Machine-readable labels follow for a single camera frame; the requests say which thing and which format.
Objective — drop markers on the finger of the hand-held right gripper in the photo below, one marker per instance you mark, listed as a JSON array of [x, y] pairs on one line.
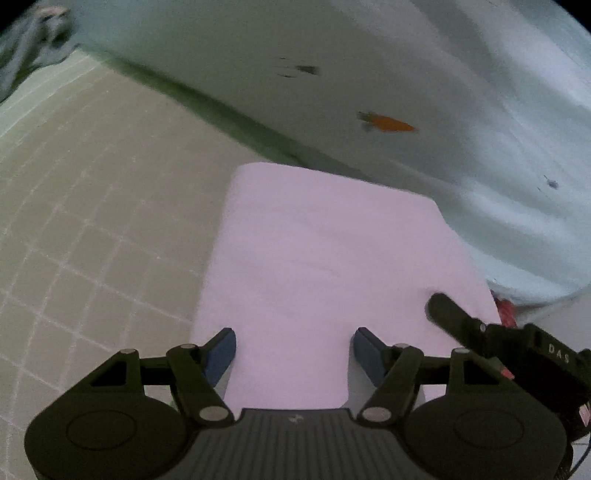
[[450, 314]]

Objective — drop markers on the checked bed sheet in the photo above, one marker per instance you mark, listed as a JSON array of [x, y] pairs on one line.
[[101, 207]]

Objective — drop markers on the printed pale quilt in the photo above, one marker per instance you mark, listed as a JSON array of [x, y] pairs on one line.
[[369, 69]]

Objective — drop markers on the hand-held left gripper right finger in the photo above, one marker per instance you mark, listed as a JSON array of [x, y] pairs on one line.
[[369, 355]]

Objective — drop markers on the grey garment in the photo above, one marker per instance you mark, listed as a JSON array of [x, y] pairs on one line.
[[27, 50]]

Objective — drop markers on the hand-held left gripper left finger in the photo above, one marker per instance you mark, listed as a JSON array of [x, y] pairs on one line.
[[221, 355]]

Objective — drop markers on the white shirt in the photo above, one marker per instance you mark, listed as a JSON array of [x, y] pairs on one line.
[[314, 258]]

